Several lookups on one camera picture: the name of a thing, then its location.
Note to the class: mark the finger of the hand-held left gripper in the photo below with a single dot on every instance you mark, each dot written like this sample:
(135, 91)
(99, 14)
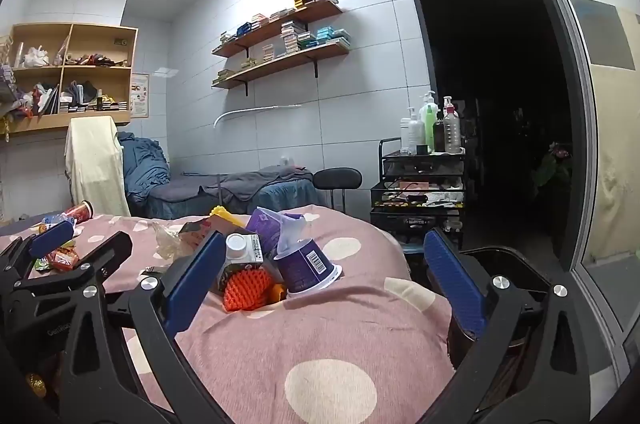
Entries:
(107, 250)
(50, 238)

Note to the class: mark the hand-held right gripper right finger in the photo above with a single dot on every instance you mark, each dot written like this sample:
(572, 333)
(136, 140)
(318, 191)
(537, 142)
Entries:
(455, 284)

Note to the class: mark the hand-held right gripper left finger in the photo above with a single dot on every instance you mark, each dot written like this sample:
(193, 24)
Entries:
(195, 284)

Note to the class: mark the white-capped drink carton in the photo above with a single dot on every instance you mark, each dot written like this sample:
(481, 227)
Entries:
(245, 249)

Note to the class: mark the yellow bubble wrap piece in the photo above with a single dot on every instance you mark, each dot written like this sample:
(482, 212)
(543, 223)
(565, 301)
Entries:
(225, 216)

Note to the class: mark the purple yogurt cup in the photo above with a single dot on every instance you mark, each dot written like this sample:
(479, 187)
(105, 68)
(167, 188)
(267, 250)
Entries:
(305, 264)

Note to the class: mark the clear plastic bottle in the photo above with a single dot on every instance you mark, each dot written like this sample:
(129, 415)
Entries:
(55, 219)

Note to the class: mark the red snack packet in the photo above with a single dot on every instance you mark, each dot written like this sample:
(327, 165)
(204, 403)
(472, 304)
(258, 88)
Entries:
(65, 260)

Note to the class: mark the green snack packet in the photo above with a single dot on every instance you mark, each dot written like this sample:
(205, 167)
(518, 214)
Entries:
(41, 264)

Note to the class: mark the red chips can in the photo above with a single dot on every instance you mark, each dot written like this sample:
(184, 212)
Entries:
(80, 210)

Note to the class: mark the clear plastic wrapper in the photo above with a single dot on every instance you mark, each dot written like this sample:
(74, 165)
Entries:
(167, 241)

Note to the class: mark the red brown snack wrapper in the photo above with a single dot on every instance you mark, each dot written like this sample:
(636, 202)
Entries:
(197, 231)

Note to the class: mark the cream cloth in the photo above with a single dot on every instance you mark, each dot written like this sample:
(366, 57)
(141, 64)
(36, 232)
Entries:
(95, 164)

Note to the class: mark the purple packet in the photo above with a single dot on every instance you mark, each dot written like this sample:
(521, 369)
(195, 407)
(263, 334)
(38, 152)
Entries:
(262, 224)

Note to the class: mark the blue bedding pile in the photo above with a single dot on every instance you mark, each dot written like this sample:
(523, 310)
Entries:
(142, 164)

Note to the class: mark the grey blanket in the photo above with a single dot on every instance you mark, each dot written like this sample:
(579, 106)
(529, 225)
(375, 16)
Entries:
(240, 181)

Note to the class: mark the wooden cubby shelf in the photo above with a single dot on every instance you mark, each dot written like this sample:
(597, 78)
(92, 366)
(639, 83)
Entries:
(50, 122)

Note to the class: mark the black mesh trolley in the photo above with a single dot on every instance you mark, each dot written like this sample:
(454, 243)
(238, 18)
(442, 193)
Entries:
(420, 164)

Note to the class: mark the massage bed with blankets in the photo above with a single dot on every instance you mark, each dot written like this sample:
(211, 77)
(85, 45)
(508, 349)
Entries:
(285, 194)

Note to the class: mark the pink polka-dot blanket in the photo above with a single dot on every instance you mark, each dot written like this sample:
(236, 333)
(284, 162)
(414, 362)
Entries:
(325, 334)

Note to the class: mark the dark brown bottle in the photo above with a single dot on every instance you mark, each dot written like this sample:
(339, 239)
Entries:
(439, 134)

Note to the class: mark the potted plant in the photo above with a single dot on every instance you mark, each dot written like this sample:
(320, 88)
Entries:
(552, 164)

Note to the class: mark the clear red-capped bottle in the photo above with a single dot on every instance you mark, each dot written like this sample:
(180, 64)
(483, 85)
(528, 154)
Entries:
(452, 129)

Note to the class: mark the white jar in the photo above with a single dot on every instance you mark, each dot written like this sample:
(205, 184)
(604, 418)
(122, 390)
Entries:
(405, 137)

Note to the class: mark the white pump bottle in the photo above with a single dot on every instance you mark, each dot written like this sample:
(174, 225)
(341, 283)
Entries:
(416, 132)

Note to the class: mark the black round stool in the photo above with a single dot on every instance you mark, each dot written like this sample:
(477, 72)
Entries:
(337, 176)

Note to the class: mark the green pump bottle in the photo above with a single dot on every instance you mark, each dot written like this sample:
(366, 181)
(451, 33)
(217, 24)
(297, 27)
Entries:
(429, 124)

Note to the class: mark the white plastic bag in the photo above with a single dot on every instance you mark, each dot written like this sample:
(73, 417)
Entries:
(36, 57)

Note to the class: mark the white arc floor lamp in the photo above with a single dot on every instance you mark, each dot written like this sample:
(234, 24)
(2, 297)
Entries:
(250, 110)

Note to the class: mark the glass door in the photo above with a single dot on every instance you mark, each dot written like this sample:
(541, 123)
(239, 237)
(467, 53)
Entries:
(615, 154)

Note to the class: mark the white wall socket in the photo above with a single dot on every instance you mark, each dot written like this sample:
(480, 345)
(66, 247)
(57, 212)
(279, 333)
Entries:
(288, 161)

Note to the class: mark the wall poster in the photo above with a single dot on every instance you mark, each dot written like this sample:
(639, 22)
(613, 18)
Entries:
(140, 97)

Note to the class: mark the wooden wall shelf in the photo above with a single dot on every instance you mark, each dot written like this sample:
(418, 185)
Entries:
(325, 13)
(325, 53)

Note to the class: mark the wooden wall shelves with boxes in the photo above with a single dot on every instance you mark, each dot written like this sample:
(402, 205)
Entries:
(292, 37)

